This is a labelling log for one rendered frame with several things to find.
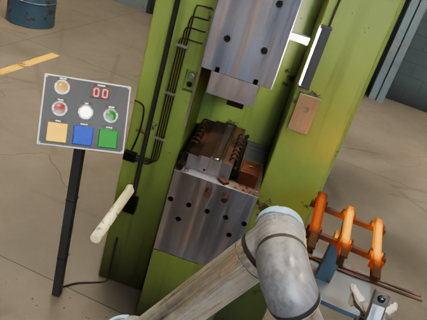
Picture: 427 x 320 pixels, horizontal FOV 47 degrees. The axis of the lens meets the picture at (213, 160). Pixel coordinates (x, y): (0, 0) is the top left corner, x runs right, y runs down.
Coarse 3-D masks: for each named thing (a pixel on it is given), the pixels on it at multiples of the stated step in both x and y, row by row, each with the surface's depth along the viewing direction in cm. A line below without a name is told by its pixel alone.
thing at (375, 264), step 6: (378, 222) 198; (378, 228) 194; (378, 234) 190; (378, 240) 186; (372, 246) 184; (378, 246) 182; (372, 252) 180; (378, 252) 179; (372, 258) 173; (378, 258) 175; (372, 264) 173; (378, 264) 171; (372, 270) 167; (378, 270) 168; (372, 276) 165; (378, 276) 165; (372, 282) 166
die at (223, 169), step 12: (216, 132) 238; (240, 132) 245; (204, 144) 223; (216, 144) 227; (228, 144) 228; (240, 144) 234; (192, 156) 214; (204, 156) 213; (228, 156) 219; (204, 168) 216; (216, 168) 215; (228, 168) 214
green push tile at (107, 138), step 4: (100, 128) 199; (100, 132) 199; (104, 132) 199; (108, 132) 200; (112, 132) 200; (116, 132) 201; (100, 136) 199; (104, 136) 199; (108, 136) 200; (112, 136) 200; (116, 136) 201; (100, 140) 199; (104, 140) 199; (108, 140) 200; (112, 140) 200; (116, 140) 201; (100, 144) 199; (104, 144) 199; (108, 144) 200; (112, 144) 200; (116, 144) 201; (112, 148) 201
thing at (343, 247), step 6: (348, 210) 200; (354, 210) 201; (348, 216) 196; (348, 222) 191; (342, 228) 191; (348, 228) 188; (342, 234) 183; (348, 234) 184; (342, 240) 179; (348, 240) 180; (342, 246) 174; (348, 246) 175; (342, 252) 170; (348, 252) 176; (342, 258) 169; (336, 264) 171; (342, 264) 171
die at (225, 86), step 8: (216, 72) 196; (216, 80) 198; (224, 80) 197; (232, 80) 197; (240, 80) 196; (256, 80) 201; (208, 88) 200; (216, 88) 199; (224, 88) 199; (232, 88) 198; (240, 88) 197; (248, 88) 197; (256, 88) 196; (224, 96) 200; (232, 96) 199; (240, 96) 199; (248, 96) 198; (248, 104) 200
